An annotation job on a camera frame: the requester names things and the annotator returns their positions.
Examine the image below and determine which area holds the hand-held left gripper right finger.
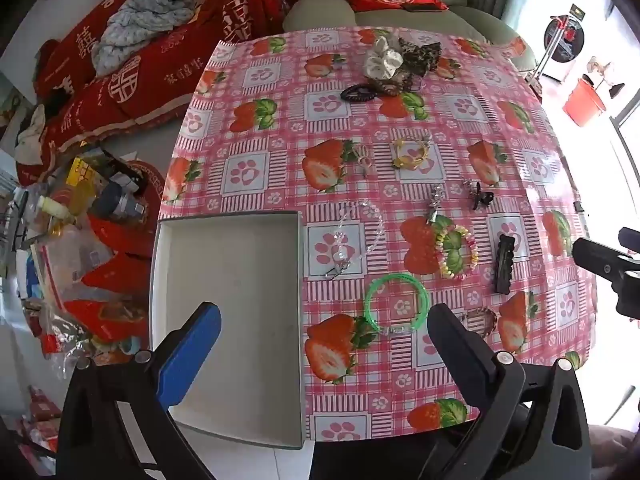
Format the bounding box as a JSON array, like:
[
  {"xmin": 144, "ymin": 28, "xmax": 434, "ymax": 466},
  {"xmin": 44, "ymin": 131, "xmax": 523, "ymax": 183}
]
[{"xmin": 427, "ymin": 302, "xmax": 593, "ymax": 480}]

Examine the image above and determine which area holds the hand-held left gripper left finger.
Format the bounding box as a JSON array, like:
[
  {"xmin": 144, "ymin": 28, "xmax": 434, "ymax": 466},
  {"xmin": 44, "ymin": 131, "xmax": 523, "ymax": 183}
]
[{"xmin": 57, "ymin": 301, "xmax": 222, "ymax": 480}]

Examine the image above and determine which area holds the white cardboard box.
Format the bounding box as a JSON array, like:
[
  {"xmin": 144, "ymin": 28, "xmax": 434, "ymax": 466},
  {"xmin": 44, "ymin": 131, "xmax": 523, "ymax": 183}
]
[{"xmin": 149, "ymin": 211, "xmax": 304, "ymax": 450}]

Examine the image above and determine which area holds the yellow beaded hair tie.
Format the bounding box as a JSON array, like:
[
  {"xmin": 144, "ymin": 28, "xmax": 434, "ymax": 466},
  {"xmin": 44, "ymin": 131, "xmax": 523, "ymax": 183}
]
[{"xmin": 391, "ymin": 137, "xmax": 432, "ymax": 170}]

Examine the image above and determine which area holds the black rectangular hair clip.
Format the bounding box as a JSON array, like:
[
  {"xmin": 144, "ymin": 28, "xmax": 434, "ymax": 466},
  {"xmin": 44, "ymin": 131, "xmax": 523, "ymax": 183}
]
[{"xmin": 492, "ymin": 233, "xmax": 517, "ymax": 295}]

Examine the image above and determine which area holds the red plastic bag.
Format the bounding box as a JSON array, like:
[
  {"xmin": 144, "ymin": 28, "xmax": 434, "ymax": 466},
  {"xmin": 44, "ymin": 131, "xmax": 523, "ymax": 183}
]
[{"xmin": 40, "ymin": 252, "xmax": 152, "ymax": 361}]

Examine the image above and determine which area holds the black claw clip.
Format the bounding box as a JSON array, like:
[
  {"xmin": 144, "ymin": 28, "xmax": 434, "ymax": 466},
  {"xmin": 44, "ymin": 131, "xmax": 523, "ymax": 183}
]
[{"xmin": 462, "ymin": 180, "xmax": 496, "ymax": 211}]

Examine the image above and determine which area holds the red bucket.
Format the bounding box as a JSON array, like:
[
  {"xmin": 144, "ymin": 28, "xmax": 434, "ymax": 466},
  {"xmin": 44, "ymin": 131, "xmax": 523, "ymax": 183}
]
[{"xmin": 562, "ymin": 77, "xmax": 607, "ymax": 127}]

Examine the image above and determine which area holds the person's leg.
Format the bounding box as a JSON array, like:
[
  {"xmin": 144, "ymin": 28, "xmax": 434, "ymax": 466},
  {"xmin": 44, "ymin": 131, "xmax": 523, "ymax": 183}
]
[{"xmin": 589, "ymin": 424, "xmax": 640, "ymax": 480}]

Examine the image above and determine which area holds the small pale bottle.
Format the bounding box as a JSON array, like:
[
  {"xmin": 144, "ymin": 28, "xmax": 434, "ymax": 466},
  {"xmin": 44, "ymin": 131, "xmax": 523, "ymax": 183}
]
[{"xmin": 37, "ymin": 195, "xmax": 77, "ymax": 221}]

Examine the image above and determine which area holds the yellow box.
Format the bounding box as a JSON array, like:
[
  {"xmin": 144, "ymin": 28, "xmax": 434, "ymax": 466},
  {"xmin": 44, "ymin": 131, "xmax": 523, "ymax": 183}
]
[{"xmin": 65, "ymin": 157, "xmax": 99, "ymax": 192}]

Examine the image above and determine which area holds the black round appliance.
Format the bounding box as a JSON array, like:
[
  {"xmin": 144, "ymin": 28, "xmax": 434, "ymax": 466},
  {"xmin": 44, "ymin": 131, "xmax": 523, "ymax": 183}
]
[{"xmin": 544, "ymin": 5, "xmax": 587, "ymax": 64}]

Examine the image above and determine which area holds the strawberry printed tablecloth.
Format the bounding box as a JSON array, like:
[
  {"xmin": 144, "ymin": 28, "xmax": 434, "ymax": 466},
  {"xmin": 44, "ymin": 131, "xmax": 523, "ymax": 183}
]
[{"xmin": 159, "ymin": 27, "xmax": 598, "ymax": 443}]

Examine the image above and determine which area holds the leopard print scrunchie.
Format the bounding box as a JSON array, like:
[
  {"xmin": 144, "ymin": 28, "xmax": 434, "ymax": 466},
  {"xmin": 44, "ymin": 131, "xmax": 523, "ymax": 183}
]
[{"xmin": 400, "ymin": 40, "xmax": 443, "ymax": 73}]

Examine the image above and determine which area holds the white cloth toy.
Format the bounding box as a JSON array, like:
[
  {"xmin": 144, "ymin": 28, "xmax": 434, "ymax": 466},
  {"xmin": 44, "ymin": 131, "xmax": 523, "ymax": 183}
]
[{"xmin": 15, "ymin": 105, "xmax": 47, "ymax": 166}]

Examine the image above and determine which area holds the white dotted scrunchie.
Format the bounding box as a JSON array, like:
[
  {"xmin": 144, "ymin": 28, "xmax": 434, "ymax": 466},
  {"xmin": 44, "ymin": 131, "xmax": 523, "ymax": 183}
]
[{"xmin": 362, "ymin": 36, "xmax": 406, "ymax": 80}]

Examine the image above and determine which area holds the red printed blanket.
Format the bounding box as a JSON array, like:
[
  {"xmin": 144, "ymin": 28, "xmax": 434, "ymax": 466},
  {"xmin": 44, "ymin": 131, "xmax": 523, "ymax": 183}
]
[{"xmin": 17, "ymin": 0, "xmax": 301, "ymax": 186}]

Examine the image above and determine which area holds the blue grey knit blanket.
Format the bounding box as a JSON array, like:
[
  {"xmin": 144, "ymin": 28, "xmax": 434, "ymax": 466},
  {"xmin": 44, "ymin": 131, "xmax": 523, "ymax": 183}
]
[{"xmin": 92, "ymin": 0, "xmax": 198, "ymax": 78}]

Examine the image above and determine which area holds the grey green sofa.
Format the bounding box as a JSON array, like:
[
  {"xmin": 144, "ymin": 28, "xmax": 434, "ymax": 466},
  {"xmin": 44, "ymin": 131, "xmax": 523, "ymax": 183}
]
[{"xmin": 282, "ymin": 0, "xmax": 538, "ymax": 72}]

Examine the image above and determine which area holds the green bracelet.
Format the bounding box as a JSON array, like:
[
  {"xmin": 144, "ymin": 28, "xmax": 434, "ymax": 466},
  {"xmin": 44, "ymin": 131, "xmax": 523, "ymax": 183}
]
[{"xmin": 363, "ymin": 272, "xmax": 431, "ymax": 333}]

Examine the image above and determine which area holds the colourful bead bracelet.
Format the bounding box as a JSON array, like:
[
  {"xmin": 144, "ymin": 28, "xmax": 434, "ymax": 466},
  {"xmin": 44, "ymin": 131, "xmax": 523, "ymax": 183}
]
[{"xmin": 434, "ymin": 225, "xmax": 481, "ymax": 281}]

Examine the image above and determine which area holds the silver keychain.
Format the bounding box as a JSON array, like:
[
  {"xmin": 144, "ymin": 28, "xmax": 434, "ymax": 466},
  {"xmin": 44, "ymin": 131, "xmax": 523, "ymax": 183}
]
[{"xmin": 427, "ymin": 185, "xmax": 449, "ymax": 224}]

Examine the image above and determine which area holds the clear bead bracelet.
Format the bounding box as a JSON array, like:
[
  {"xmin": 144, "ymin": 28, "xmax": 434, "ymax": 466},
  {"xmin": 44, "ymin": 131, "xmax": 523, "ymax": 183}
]
[{"xmin": 322, "ymin": 200, "xmax": 386, "ymax": 281}]

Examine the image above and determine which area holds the black spiral hair tie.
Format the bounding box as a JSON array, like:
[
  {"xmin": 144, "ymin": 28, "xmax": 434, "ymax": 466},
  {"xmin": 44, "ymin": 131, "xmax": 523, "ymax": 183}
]
[{"xmin": 341, "ymin": 84, "xmax": 377, "ymax": 102}]

